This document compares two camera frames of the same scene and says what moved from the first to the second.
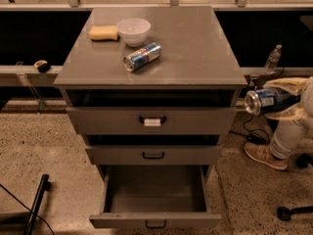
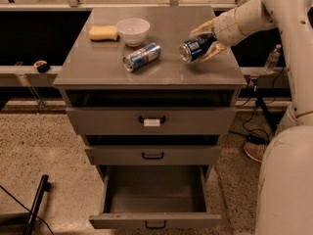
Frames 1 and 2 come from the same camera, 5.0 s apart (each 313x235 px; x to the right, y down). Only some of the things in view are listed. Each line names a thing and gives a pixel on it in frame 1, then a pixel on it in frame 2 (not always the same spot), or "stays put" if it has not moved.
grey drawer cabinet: x=152 y=90 stays put
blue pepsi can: x=268 y=100 to x=193 y=49
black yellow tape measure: x=43 y=66 stays put
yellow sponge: x=104 y=33 stays put
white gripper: x=308 y=99 to x=227 y=28
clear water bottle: x=273 y=60 stays put
